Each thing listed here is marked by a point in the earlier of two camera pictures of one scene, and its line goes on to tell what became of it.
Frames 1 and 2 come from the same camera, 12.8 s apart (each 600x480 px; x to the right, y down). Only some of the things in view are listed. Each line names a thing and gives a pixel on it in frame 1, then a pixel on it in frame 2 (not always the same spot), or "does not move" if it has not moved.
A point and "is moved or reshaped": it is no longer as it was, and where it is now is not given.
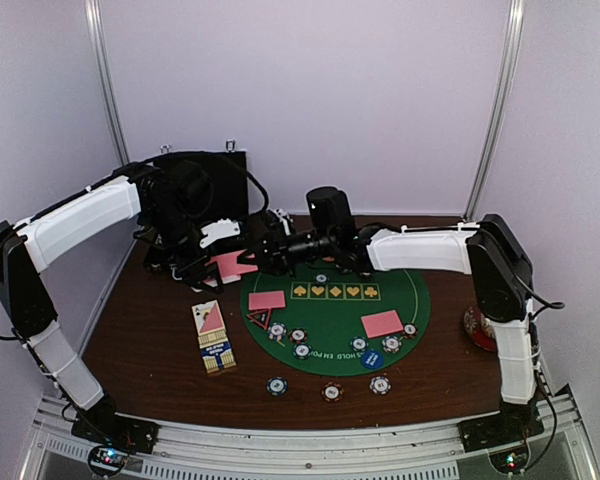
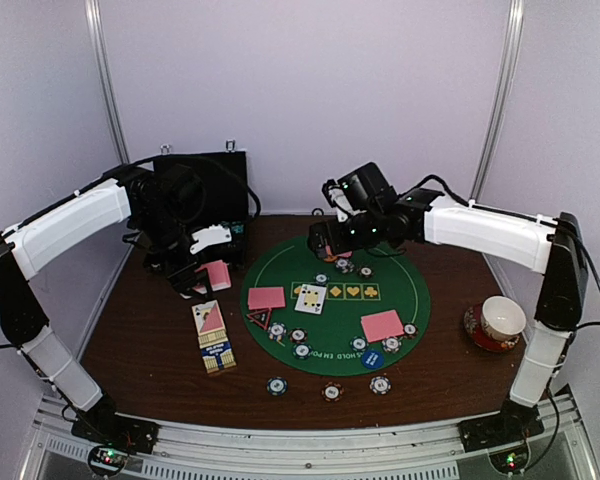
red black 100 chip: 298,335 does not move
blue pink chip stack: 380,385 does not move
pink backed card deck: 230,268 is moved or reshaped
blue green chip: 359,343 does not move
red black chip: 410,331 does not move
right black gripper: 277,253 → 315,236
